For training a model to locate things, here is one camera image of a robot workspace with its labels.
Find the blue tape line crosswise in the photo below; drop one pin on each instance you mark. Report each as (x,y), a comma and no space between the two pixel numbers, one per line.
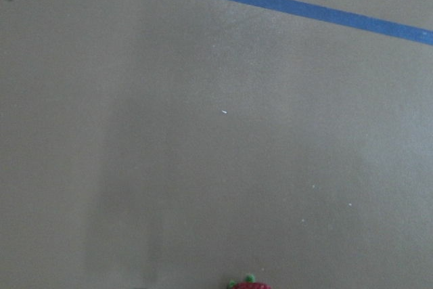
(343,18)

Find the red toy strawberry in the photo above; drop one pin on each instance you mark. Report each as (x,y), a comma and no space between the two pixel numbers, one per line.
(249,282)

